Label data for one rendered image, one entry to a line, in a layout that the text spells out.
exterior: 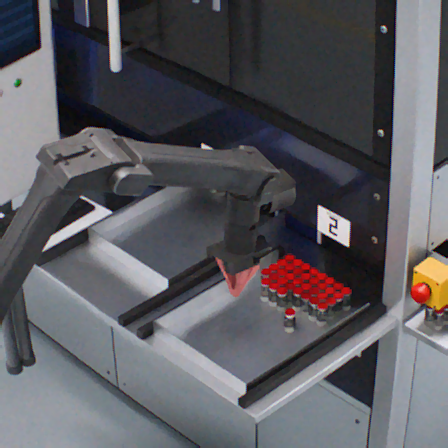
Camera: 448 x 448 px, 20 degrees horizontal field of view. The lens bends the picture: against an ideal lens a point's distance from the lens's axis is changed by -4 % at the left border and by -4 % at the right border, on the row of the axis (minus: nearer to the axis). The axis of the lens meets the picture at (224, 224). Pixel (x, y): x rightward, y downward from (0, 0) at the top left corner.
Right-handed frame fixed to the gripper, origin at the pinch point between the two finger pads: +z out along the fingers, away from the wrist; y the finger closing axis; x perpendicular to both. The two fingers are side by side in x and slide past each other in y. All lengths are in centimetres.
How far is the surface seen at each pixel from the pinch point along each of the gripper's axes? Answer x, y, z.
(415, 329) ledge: -14.6, 38.1, 16.1
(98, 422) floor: 87, 41, 104
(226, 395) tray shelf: -1.8, -1.3, 21.6
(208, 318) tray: 17.3, 11.7, 19.4
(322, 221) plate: 11.2, 35.5, 2.4
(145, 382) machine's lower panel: 73, 47, 83
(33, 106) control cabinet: 91, 22, 3
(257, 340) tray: 5.6, 13.7, 19.2
